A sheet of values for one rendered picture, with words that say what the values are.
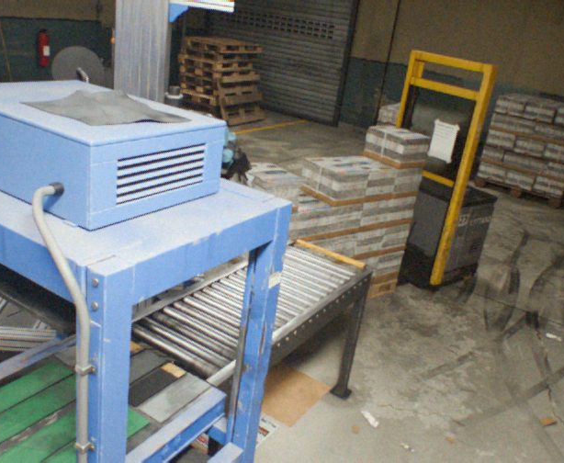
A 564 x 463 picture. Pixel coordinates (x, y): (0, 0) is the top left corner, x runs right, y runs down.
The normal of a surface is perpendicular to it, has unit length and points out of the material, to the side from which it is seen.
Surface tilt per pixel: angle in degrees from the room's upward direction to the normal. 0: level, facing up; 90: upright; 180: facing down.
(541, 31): 90
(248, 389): 90
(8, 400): 0
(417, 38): 90
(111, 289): 90
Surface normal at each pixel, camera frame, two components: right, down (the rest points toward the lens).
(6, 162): -0.54, 0.25
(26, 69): 0.83, 0.31
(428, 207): -0.79, 0.13
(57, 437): 0.14, -0.92
